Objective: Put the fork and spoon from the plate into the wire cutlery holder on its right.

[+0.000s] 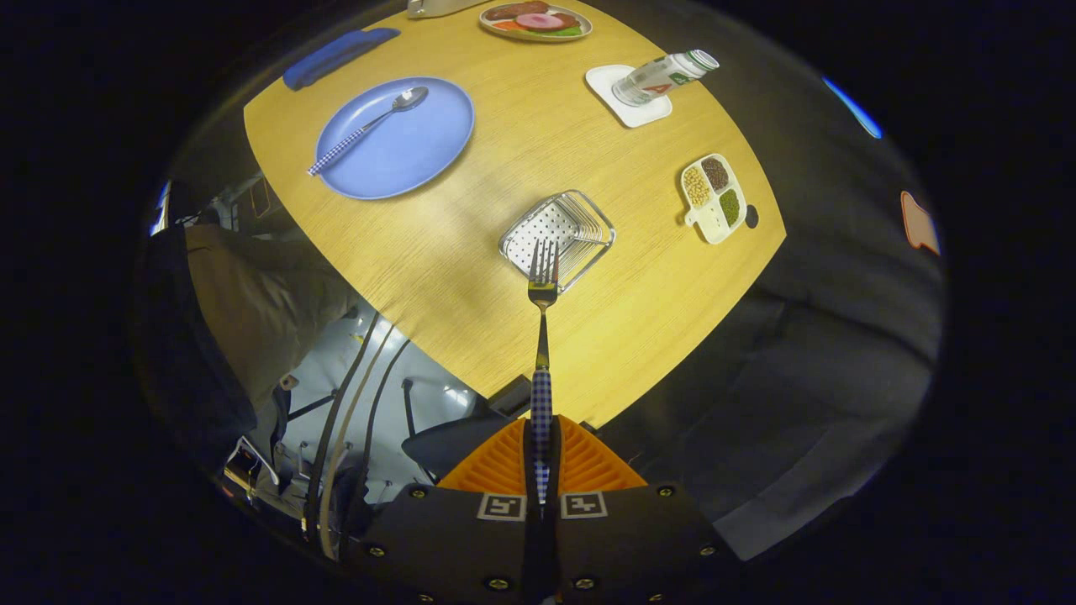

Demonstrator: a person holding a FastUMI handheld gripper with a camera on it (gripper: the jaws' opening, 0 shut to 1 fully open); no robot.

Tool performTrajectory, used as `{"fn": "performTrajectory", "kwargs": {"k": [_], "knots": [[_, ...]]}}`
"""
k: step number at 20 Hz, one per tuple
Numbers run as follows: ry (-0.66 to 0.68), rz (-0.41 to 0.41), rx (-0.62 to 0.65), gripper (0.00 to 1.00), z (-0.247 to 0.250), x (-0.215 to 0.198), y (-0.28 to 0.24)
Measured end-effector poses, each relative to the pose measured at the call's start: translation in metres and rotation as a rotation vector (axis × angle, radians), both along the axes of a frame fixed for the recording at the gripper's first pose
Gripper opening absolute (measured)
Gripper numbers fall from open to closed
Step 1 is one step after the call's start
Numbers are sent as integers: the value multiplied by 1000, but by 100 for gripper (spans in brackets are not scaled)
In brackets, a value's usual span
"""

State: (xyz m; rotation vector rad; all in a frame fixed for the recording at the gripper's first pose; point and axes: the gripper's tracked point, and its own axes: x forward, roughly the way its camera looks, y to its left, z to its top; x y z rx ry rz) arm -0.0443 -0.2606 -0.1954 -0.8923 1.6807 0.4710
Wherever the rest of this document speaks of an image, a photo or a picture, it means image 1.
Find blue towel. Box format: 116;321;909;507
282;28;402;92

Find metal wire cutlery rack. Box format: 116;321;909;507
498;190;616;295

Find blue round plate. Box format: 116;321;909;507
314;76;476;201

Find divided dish with beans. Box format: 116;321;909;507
679;153;749;245

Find white drink bottle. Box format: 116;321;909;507
611;49;720;108

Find oval food plate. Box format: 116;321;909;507
479;2;593;43

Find black office chair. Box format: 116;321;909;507
402;376;532;484

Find black cable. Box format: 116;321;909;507
340;336;413;555
304;311;379;547

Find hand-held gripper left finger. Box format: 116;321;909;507
357;416;539;605

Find beige cable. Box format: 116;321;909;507
319;324;396;560

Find white square coaster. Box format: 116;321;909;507
585;64;673;129

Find person's beige trousers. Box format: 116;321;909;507
185;225;358;413

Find spoon with blue checked handle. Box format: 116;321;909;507
307;86;430;177

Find white toaster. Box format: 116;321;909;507
407;0;490;19

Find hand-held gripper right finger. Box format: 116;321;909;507
553;414;742;605

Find fork with blue checked handle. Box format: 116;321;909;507
528;238;560;505

